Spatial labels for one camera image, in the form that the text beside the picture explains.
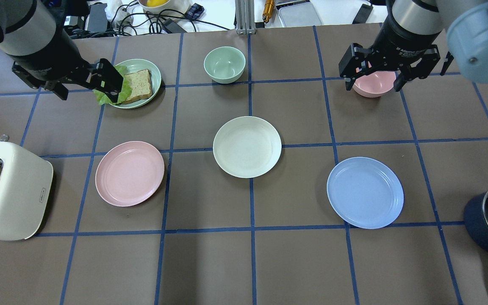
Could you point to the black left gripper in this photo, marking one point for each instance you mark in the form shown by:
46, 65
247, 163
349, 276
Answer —
48, 56

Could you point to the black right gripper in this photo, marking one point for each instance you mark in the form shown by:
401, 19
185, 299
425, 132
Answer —
405, 41

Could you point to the pink plate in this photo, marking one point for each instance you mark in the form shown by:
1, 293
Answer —
129, 174

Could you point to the blue plate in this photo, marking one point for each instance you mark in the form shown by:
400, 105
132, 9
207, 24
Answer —
365, 193

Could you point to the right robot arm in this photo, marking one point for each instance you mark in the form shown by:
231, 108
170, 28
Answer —
405, 42

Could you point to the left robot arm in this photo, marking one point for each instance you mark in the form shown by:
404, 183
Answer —
46, 57

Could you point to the pink bowl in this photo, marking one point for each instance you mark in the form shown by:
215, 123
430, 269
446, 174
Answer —
376, 84

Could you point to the green lettuce leaf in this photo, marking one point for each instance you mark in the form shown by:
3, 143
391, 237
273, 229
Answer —
122, 96

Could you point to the green plate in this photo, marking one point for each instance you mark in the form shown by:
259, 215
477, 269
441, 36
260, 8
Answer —
137, 64

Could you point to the bread slice on plate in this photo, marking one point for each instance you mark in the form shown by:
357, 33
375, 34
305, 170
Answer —
140, 86

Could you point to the grey metal tray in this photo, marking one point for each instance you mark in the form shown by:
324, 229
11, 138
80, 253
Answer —
297, 13

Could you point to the white bowl with yellow fruit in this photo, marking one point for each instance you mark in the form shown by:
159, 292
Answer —
165, 7

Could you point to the white toaster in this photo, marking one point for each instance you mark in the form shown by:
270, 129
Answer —
25, 183

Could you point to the green bowl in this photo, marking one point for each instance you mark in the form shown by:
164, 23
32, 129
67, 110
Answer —
225, 64

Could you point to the cream plate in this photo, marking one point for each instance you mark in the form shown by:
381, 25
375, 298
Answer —
247, 147

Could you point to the orange tool handle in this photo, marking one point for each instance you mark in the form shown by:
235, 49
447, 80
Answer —
268, 9

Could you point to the aluminium frame post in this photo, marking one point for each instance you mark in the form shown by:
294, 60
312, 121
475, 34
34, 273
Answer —
245, 17

